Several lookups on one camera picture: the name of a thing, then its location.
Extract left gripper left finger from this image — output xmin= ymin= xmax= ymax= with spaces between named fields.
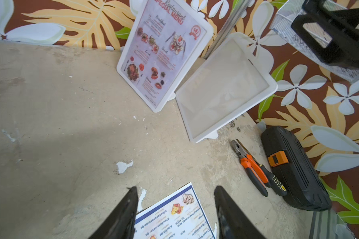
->
xmin=89 ymin=186 xmax=139 ymax=239

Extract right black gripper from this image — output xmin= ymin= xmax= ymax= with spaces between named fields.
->
xmin=291 ymin=1 xmax=359 ymax=70

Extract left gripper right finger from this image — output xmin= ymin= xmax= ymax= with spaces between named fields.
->
xmin=214 ymin=186 xmax=265 ymax=239

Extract blue bordered menu sheet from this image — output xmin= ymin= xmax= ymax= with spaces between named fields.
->
xmin=134 ymin=183 xmax=216 ymax=239

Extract pink restaurant special menu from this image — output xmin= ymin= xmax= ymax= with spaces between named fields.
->
xmin=120 ymin=0 xmax=207 ymax=109

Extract black screwdriver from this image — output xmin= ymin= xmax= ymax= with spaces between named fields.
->
xmin=243 ymin=146 xmax=287 ymax=197

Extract white mesh basket right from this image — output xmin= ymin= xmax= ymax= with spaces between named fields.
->
xmin=270 ymin=1 xmax=359 ymax=83

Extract black tool case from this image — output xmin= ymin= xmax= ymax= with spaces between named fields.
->
xmin=261 ymin=126 xmax=332 ymax=211

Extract orange handled pliers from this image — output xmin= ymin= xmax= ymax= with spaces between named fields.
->
xmin=230 ymin=139 xmax=269 ymax=197

